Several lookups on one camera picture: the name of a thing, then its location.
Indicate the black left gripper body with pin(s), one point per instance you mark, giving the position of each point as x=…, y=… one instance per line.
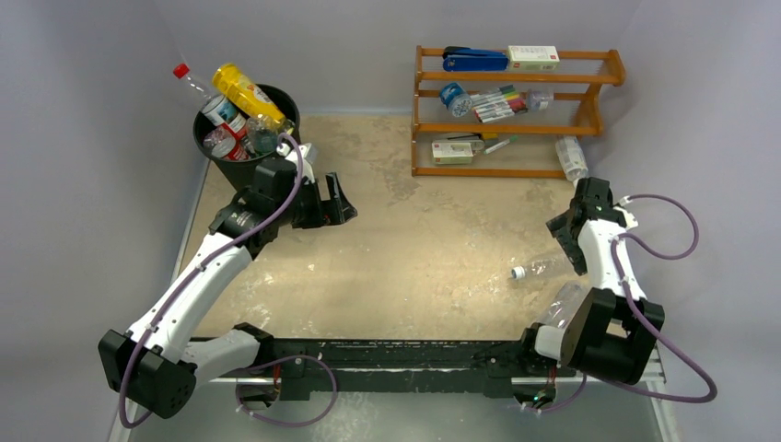
x=306, y=212

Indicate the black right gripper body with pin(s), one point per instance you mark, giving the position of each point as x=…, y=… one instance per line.
x=565, y=233

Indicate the clear bottle white cap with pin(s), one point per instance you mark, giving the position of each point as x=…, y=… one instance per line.
x=543, y=267

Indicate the yellow lemon drink bottle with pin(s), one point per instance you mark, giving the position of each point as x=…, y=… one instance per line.
x=246, y=95

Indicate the red cap bottle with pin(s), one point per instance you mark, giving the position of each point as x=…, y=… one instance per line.
x=214, y=105

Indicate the dark green label bottle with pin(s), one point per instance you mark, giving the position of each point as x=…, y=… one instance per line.
x=263, y=132

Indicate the blue label plastic bottle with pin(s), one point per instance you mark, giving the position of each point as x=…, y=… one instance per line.
x=220, y=143

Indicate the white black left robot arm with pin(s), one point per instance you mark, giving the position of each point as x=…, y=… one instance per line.
x=235, y=238

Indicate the clear bottle under right arm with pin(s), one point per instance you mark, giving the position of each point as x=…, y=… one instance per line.
x=565, y=305

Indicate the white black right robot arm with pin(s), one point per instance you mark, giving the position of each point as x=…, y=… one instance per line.
x=605, y=338

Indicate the black plastic waste bin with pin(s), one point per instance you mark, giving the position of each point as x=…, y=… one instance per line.
x=240, y=173

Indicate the white label bottle by shelf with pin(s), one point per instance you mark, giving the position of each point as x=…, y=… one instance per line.
x=571, y=158

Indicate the green white marker pen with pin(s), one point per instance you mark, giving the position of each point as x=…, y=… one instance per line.
x=498, y=145

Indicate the white green stapler box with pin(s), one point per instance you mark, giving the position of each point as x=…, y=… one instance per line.
x=449, y=152

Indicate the small clear jar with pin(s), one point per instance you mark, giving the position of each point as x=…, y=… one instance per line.
x=538, y=100

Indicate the pack of coloured markers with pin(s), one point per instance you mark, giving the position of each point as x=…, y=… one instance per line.
x=498, y=103

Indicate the orange wooden shelf rack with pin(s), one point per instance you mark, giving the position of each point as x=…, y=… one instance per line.
x=574, y=111

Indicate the white green box top shelf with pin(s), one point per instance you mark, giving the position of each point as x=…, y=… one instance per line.
x=532, y=58

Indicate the blue stapler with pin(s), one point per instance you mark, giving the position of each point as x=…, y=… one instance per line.
x=465, y=59

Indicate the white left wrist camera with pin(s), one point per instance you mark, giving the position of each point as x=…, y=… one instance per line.
x=309, y=154

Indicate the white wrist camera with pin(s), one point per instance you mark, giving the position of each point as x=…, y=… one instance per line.
x=309, y=154
x=627, y=210

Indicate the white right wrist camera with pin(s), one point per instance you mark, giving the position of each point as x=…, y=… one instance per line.
x=627, y=210

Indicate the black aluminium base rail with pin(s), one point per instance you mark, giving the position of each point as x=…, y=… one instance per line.
x=378, y=366

